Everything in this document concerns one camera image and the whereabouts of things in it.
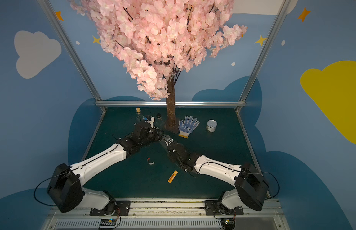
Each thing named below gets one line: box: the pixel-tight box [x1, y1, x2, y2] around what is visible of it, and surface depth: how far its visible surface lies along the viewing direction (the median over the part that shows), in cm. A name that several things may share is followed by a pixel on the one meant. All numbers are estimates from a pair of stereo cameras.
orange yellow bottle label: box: [167, 170, 178, 184], surface depth 87 cm
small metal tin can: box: [206, 119, 218, 133], surface depth 107 cm
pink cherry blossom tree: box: [71, 0, 247, 130], surface depth 49 cm
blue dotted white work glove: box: [178, 115, 201, 139], surface depth 113 cm
